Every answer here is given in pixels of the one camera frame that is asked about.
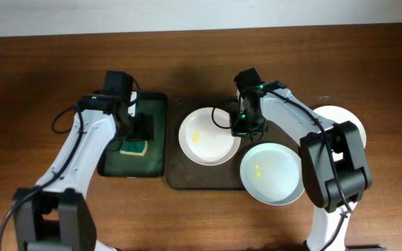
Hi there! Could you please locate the green and yellow sponge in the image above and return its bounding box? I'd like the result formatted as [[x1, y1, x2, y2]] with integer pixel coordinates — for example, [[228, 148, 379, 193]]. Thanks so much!
[[119, 141, 148, 156]]

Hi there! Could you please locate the pink plate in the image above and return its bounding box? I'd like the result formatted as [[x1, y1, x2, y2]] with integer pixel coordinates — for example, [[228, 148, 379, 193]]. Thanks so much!
[[178, 107, 241, 166]]

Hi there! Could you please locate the white plate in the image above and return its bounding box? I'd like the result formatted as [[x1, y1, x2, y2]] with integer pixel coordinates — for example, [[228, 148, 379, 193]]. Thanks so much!
[[313, 105, 367, 148]]

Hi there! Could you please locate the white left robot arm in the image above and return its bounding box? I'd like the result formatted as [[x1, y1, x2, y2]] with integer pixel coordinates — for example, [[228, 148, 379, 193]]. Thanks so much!
[[8, 91, 147, 250]]

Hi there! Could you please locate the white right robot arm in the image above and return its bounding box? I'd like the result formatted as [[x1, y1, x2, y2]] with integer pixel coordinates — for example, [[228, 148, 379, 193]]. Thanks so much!
[[231, 80, 373, 250]]

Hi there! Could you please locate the black water tray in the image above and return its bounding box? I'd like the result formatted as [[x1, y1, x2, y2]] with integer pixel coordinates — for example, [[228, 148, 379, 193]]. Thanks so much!
[[97, 93, 168, 178]]

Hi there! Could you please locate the brown serving tray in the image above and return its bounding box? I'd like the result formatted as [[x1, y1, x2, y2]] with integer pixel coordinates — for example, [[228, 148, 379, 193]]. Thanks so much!
[[164, 96, 303, 191]]

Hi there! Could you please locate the light blue plate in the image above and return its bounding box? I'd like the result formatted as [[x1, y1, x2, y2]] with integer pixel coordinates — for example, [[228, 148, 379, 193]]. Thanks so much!
[[239, 143, 305, 206]]

